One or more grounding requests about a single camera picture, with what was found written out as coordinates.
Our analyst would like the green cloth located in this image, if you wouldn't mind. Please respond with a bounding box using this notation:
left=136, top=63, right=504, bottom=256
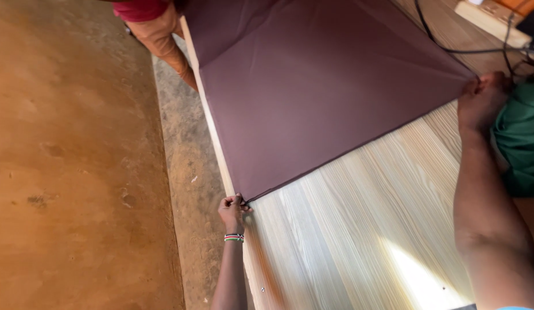
left=491, top=80, right=534, bottom=203

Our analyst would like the person's right hand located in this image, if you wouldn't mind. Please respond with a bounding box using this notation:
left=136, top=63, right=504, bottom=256
left=457, top=71, right=514, bottom=133

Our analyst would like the person's left hand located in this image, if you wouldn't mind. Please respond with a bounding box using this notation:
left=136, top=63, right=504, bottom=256
left=218, top=193, right=253, bottom=235

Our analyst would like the maroon fabric sheet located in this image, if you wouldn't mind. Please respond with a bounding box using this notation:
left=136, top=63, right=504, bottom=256
left=179, top=0, right=479, bottom=204

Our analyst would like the white sewing machine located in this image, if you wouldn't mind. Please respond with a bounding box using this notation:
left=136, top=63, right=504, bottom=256
left=454, top=0, right=534, bottom=53

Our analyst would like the black cable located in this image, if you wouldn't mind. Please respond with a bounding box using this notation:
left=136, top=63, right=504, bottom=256
left=414, top=0, right=534, bottom=80

